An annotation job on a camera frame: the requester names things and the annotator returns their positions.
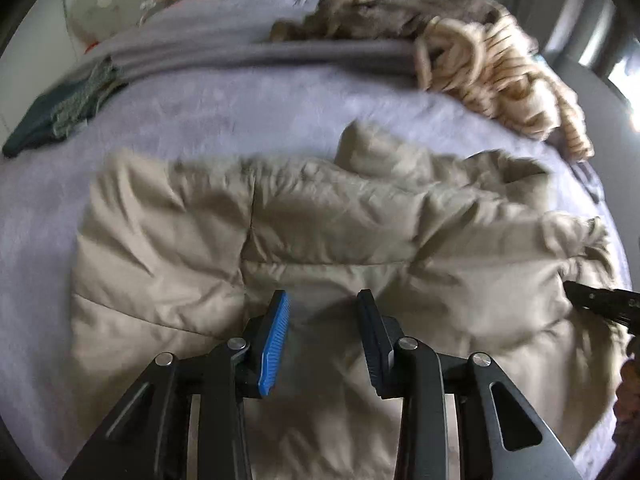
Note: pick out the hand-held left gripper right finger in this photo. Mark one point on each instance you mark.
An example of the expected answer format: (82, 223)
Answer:
(372, 340)

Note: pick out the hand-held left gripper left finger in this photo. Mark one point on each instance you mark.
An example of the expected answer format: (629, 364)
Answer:
(275, 345)

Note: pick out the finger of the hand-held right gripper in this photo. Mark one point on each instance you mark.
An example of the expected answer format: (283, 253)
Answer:
(605, 302)

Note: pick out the beige puffer jacket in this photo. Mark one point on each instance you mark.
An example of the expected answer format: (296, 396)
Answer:
(350, 220)

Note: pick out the person's right hand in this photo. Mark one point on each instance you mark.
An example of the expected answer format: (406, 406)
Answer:
(630, 400)

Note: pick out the window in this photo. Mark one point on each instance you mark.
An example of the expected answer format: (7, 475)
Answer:
(630, 90)

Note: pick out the lavender embossed bed blanket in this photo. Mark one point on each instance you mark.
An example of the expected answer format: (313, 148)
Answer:
(200, 110)

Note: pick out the cream striped robe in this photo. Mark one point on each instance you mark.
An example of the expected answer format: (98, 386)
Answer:
(500, 75)

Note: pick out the brown fleece garment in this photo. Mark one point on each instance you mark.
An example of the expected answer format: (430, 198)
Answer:
(390, 15)

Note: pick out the dark teal folded garment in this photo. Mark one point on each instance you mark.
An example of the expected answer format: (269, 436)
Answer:
(35, 120)

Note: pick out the small red object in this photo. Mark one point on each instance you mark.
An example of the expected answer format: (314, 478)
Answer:
(91, 47)

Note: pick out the white electric fan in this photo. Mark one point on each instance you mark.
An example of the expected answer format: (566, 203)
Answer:
(105, 0)

